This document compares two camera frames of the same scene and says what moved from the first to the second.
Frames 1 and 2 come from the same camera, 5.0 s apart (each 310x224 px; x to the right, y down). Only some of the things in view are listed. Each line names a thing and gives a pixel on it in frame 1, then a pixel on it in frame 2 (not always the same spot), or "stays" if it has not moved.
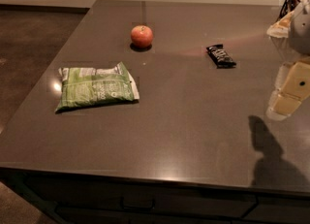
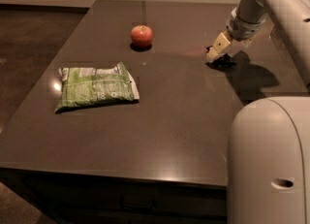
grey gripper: (300, 30) -> (242, 29)
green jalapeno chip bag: (83, 87) stays
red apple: (141, 36) stays
